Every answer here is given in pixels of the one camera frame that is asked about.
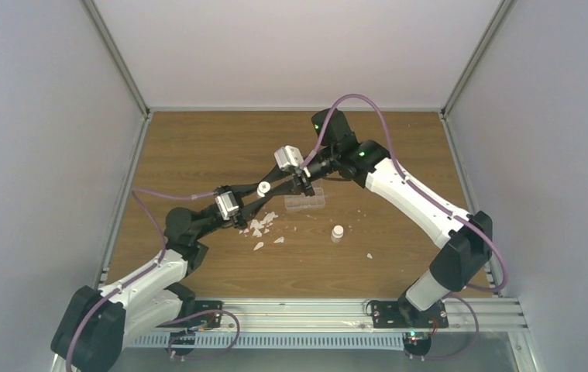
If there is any clear plastic pill organizer box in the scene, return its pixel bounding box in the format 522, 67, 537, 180
284, 180, 326, 212

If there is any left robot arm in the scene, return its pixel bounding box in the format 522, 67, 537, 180
50, 165, 312, 371

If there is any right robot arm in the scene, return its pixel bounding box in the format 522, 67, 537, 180
274, 109, 493, 315

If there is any white pill fragments pile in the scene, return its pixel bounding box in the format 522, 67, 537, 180
239, 212, 285, 252

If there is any capped white pill bottle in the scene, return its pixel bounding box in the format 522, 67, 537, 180
331, 225, 345, 243

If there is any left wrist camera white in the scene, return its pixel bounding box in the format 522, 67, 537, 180
214, 191, 242, 221

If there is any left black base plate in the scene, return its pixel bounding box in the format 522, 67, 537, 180
158, 300, 224, 329

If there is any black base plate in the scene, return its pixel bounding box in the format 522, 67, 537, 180
158, 300, 224, 329
365, 299, 449, 331

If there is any white slotted cable duct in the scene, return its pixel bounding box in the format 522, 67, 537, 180
129, 332, 404, 351

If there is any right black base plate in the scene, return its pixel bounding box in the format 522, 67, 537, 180
365, 299, 449, 331

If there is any aluminium front rail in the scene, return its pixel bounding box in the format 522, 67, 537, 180
64, 296, 529, 332

